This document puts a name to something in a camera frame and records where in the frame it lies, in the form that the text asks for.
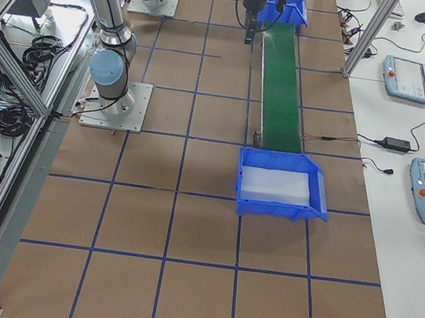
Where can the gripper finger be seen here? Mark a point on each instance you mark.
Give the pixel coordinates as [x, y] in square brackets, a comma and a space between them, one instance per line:
[250, 31]

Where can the left blue plastic bin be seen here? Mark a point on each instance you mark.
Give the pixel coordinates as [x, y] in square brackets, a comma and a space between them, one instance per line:
[294, 12]

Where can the blue plastic bin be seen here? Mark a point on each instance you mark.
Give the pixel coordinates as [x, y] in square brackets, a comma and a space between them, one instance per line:
[290, 162]
[294, 12]

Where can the green conveyor belt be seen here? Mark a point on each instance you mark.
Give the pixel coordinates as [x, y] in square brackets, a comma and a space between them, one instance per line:
[280, 113]

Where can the upper teach pendant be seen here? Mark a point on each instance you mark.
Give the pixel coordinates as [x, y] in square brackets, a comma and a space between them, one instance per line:
[404, 79]

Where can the black computer mouse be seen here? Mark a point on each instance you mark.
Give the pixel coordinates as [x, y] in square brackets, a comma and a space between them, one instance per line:
[420, 17]

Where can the white foam in right bin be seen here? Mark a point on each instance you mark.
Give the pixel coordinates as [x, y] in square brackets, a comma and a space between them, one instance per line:
[275, 185]

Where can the black power adapter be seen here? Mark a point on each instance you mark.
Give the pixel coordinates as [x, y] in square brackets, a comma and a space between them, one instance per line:
[399, 145]

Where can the right blue plastic bin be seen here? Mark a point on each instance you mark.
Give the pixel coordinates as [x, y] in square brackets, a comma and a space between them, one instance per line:
[290, 162]

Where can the grey control box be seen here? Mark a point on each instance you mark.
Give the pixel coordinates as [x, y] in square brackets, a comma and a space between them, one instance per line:
[31, 8]

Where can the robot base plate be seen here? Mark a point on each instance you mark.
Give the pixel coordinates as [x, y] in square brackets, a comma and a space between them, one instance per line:
[165, 8]
[126, 114]

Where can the aluminium frame post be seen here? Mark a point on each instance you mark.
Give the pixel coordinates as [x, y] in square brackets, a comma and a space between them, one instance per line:
[371, 31]

